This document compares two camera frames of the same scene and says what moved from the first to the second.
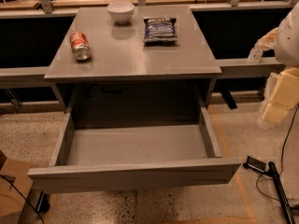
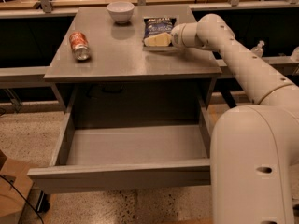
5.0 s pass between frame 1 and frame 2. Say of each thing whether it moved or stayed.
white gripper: moved
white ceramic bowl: stayed
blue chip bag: stayed
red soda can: stayed
